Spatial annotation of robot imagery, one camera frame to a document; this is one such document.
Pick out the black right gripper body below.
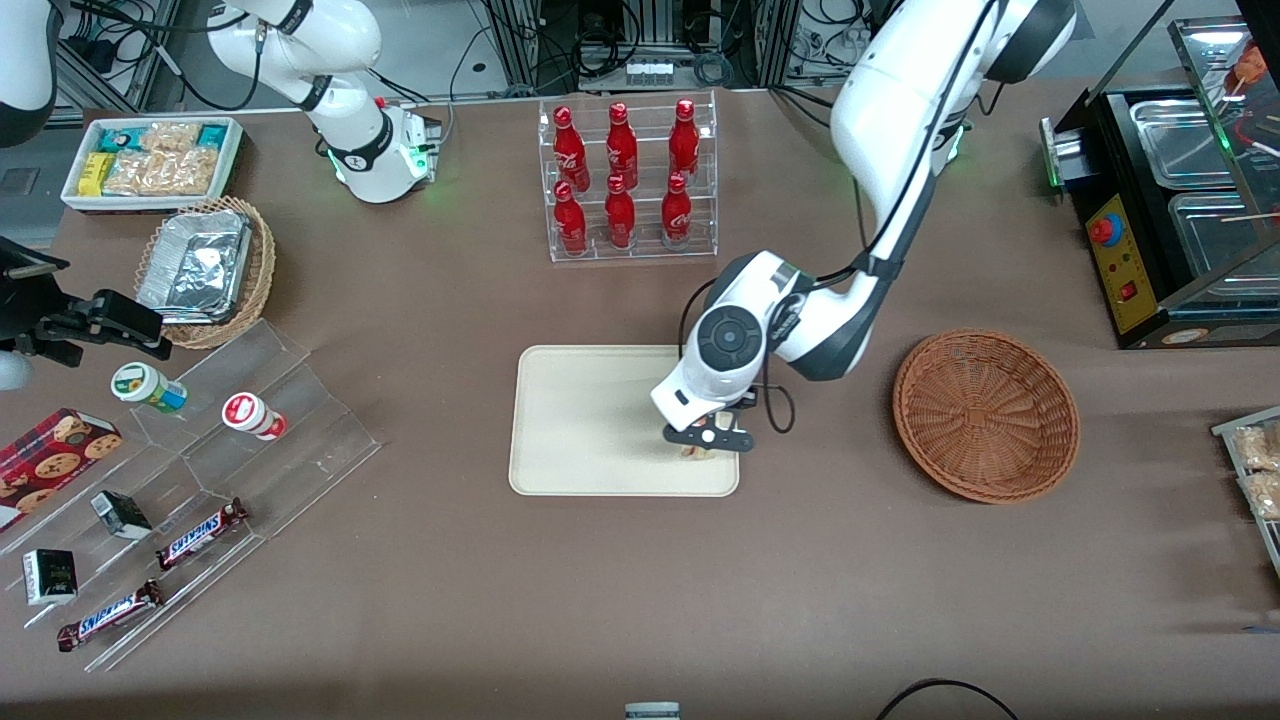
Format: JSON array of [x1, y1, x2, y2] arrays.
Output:
[[38, 288, 169, 353]]

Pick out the light wicker basket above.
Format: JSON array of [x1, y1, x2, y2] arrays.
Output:
[[135, 195, 277, 350]]

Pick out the cream plastic tray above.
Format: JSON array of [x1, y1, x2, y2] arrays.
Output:
[[508, 345, 741, 498]]

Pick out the round brown wicker basket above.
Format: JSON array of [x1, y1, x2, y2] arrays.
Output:
[[892, 329, 1082, 504]]

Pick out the grey snack tray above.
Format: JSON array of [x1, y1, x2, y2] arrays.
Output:
[[1212, 405, 1280, 579]]

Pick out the green lid white cup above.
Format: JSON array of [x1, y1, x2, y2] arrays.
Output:
[[111, 362, 188, 414]]

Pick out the stacked aluminium foil trays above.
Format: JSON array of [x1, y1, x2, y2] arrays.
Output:
[[137, 210, 253, 324]]

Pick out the red lid white cup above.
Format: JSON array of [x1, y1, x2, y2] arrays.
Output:
[[222, 392, 287, 442]]

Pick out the white rectangular snack bin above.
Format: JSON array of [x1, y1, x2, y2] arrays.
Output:
[[60, 116, 245, 215]]

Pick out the large clear cracker bag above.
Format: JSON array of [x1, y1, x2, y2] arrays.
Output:
[[103, 147, 222, 197]]

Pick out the red tartan cookie box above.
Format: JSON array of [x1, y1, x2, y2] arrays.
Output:
[[0, 408, 124, 533]]

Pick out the small black chocolate box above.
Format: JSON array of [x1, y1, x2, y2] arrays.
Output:
[[90, 490, 153, 541], [22, 548, 79, 607]]

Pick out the clear acrylic stepped shelf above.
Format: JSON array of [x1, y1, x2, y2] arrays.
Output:
[[0, 318, 383, 673]]

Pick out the small clear cracker bag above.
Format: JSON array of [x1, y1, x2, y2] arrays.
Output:
[[140, 122, 202, 154]]

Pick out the brown Snickers bar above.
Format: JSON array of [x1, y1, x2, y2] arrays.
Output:
[[56, 579, 164, 652], [155, 497, 249, 571]]

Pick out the clear acrylic bottle rack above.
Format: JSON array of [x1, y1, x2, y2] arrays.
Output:
[[538, 90, 719, 264]]

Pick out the red cola bottle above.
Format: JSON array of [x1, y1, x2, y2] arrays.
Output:
[[553, 180, 588, 257], [553, 106, 589, 191], [661, 173, 693, 248], [669, 98, 701, 181], [606, 102, 639, 189], [604, 176, 637, 250]]

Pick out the black food warmer cabinet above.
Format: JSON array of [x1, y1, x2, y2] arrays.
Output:
[[1040, 15, 1280, 351]]

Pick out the steel warmer pan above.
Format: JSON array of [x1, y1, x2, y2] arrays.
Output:
[[1130, 97, 1251, 189], [1168, 190, 1280, 301]]

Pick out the clear bag fried snacks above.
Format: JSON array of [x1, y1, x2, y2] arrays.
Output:
[[1230, 424, 1280, 472], [1238, 470, 1280, 522]]

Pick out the fried food skewer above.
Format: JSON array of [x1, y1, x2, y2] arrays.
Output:
[[1228, 40, 1273, 101]]

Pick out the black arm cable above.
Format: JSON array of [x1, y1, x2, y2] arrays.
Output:
[[680, 0, 1003, 435]]

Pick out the black looped floor cable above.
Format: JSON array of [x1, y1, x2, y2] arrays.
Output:
[[876, 678, 1021, 720]]

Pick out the aluminium profile frame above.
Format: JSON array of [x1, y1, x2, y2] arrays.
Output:
[[485, 0, 801, 91]]

